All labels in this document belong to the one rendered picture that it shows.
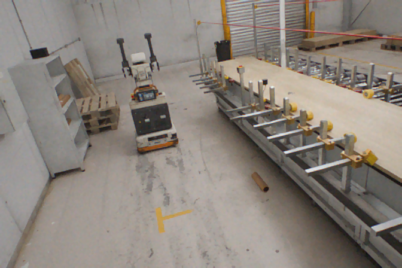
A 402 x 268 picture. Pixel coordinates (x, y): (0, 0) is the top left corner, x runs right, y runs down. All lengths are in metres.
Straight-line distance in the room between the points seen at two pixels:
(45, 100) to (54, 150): 0.70
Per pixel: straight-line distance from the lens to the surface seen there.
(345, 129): 2.42
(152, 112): 4.20
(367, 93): 3.06
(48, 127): 4.22
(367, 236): 2.50
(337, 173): 2.38
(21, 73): 4.10
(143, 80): 4.47
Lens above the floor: 1.91
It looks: 25 degrees down
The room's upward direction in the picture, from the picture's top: 9 degrees counter-clockwise
